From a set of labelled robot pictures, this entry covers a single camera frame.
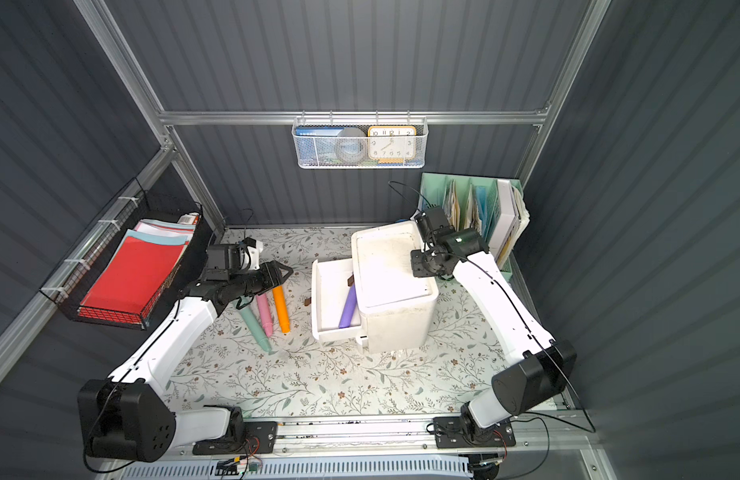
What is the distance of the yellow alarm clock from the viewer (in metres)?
0.89

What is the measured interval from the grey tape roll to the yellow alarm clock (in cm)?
3

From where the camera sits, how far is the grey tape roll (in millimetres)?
868
